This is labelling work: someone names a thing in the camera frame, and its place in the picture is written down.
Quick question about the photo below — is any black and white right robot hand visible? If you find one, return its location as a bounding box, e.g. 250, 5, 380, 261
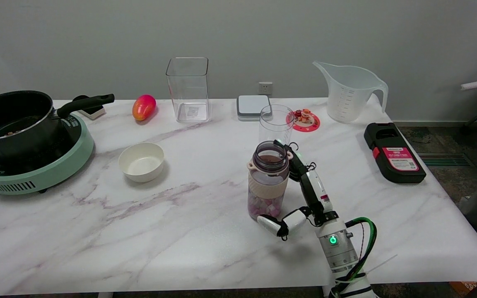
257, 139, 339, 241

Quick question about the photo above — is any red round coaster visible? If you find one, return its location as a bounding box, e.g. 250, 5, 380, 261
287, 110, 320, 133

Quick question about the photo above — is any clear plastic tumbler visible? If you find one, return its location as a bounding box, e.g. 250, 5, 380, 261
258, 104, 295, 150

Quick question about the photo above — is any black case with red label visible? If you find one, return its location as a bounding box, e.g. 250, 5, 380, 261
364, 123, 426, 184

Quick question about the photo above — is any translucent measuring jug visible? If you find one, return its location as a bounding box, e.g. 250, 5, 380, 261
313, 61, 389, 124

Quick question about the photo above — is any white grey square box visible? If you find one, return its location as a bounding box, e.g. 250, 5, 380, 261
236, 95, 272, 122

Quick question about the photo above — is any floor vent grille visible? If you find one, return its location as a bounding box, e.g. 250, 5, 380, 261
418, 153, 473, 167

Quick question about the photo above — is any clear square storage container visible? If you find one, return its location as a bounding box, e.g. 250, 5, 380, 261
166, 57, 212, 123

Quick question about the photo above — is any white bowl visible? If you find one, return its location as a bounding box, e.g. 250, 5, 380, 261
118, 142, 165, 183

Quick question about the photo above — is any orange object on floor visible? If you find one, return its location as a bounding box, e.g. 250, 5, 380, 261
449, 281, 477, 295

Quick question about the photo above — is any red yellow mango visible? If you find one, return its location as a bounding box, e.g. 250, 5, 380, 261
132, 94, 157, 122

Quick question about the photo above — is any black and white small device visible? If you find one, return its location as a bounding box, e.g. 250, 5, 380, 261
73, 95, 106, 120

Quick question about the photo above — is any mint green induction cooker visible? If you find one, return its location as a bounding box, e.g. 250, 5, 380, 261
0, 113, 95, 195

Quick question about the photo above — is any black saucepan with handle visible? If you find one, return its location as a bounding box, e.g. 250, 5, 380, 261
0, 90, 115, 160

